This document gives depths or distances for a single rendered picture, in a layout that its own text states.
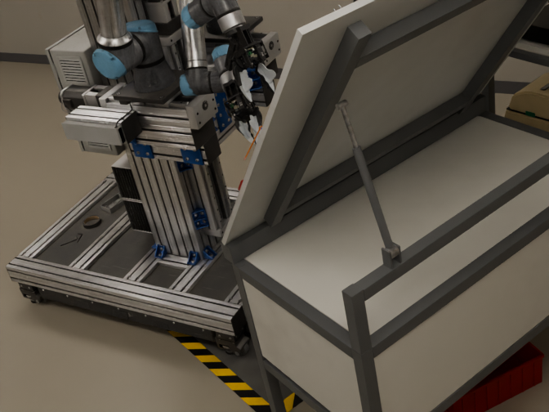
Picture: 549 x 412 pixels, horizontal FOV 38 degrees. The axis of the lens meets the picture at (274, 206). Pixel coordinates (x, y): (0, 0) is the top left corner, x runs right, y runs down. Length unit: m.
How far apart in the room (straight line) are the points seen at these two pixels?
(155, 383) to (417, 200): 1.38
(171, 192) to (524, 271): 1.53
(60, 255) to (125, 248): 0.32
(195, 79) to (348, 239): 0.74
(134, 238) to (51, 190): 1.19
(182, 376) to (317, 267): 1.12
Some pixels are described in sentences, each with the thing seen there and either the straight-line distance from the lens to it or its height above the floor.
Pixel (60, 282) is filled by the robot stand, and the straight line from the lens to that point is 3.78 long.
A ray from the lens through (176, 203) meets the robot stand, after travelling 3.42.
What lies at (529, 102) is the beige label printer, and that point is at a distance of 3.16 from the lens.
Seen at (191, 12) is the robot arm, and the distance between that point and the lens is 2.45.
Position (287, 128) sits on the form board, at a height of 1.36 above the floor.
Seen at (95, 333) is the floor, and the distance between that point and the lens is 3.74.
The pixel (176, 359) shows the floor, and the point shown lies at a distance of 3.46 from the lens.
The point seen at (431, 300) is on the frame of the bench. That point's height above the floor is 0.80.
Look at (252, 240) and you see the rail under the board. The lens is 2.52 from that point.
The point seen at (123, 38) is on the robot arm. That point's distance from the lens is 2.71.
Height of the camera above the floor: 2.30
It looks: 33 degrees down
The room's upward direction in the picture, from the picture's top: 12 degrees counter-clockwise
